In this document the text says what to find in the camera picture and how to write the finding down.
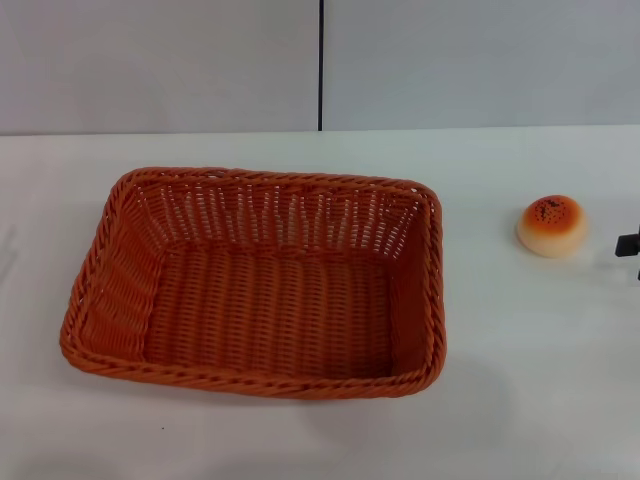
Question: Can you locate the round toasted bread bun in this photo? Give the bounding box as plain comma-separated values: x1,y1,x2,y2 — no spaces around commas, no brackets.
517,196,589,259

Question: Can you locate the black vertical wall strip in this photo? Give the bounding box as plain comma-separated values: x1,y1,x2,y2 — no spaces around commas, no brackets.
316,0,326,132

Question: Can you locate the orange woven plastic basket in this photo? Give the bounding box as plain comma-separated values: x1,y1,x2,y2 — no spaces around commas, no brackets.
59,167,446,401

